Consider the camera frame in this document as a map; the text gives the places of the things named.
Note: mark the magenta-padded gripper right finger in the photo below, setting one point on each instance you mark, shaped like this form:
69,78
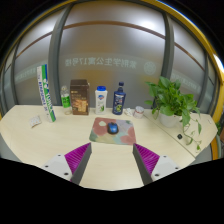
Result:
147,160

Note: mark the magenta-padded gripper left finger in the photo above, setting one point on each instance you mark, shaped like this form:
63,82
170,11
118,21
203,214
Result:
77,159

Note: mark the blue and black computer mouse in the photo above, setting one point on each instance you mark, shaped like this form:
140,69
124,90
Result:
112,128

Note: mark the pastel floral mouse pad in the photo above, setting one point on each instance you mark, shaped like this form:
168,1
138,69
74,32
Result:
100,133

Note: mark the small black table socket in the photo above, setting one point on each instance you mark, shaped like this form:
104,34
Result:
179,136

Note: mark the small white jar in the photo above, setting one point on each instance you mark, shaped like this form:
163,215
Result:
138,112

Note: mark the crumpled white tissue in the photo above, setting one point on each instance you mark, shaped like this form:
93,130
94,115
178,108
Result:
128,111

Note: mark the small patterned tissue packet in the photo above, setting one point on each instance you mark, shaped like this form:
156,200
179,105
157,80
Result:
35,121

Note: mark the clear bottle with green label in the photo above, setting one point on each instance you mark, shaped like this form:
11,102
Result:
66,101

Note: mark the brown cardboard box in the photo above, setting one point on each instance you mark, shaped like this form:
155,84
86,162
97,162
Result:
80,98

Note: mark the white bottle with blue cap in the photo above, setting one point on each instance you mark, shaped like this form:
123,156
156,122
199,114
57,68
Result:
101,101

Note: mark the green potted plant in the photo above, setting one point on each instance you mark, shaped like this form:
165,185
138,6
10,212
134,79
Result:
170,100

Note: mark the dark blue shampoo bottle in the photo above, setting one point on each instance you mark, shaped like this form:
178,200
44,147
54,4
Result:
118,100

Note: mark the white green shuttlecock tube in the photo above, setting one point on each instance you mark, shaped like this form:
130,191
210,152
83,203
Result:
46,95

